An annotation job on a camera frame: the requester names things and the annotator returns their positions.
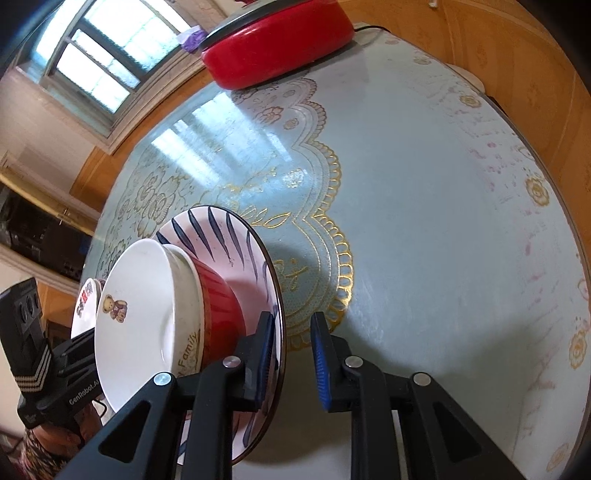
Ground white plate red characters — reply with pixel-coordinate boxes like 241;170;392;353
70;278;105;339

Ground white bowl bear print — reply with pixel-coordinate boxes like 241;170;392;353
94;239;204;411

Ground large blue striped bowl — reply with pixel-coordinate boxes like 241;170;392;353
153;205;287;464

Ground red bowl white inside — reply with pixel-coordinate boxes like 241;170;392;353
191;258;246;369

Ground person left hand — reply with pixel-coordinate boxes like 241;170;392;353
33;404;102;450

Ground dark doorway cabinet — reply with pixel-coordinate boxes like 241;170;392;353
1;183;97;283

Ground floral glass table cover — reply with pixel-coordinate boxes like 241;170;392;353
84;30;590;479

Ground purple tissue pack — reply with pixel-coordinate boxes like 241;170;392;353
176;25;207;53

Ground red electric cooking pot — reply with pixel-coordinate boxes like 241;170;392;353
199;0;355;90

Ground grey pot lid red knob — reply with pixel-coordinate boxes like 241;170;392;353
198;0;304;51

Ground window with metal frame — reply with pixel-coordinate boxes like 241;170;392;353
13;0;219;156

